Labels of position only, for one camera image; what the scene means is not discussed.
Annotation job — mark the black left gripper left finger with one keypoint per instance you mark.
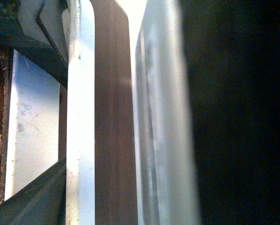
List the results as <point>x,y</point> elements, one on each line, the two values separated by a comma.
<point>35,28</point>

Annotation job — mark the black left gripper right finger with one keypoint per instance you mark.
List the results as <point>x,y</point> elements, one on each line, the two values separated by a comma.
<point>42,202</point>

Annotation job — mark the brown wooden drawer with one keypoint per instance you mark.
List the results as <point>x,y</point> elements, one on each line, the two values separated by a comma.
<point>66,114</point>

